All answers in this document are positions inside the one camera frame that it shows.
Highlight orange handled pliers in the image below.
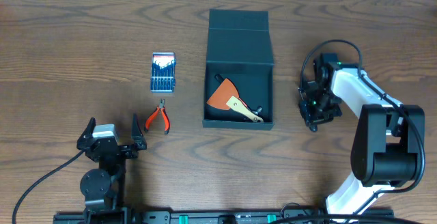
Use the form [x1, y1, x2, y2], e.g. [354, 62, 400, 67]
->
[144, 98, 171, 135]

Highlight orange blade wooden scraper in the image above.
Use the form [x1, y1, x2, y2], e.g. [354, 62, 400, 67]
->
[206, 78, 264, 123]

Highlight dark green open box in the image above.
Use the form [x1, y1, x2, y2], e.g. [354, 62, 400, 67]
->
[202, 9, 274, 130]

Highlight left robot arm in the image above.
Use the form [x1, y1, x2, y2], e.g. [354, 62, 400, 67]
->
[76, 115, 147, 224]

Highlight black handled claw hammer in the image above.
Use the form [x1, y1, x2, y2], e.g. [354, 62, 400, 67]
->
[207, 74, 262, 118]

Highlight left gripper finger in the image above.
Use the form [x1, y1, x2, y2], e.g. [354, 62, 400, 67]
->
[80, 117, 96, 143]
[131, 113, 144, 145]

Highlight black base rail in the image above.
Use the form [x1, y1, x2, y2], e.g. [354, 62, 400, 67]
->
[53, 209, 395, 224]

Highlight black yellow screwdriver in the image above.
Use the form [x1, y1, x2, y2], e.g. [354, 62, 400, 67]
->
[309, 124, 318, 132]

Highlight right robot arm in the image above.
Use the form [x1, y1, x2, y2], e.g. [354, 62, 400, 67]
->
[299, 53, 425, 215]

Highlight blue screwdriver set case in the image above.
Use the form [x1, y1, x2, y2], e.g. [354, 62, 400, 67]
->
[150, 52, 177, 93]

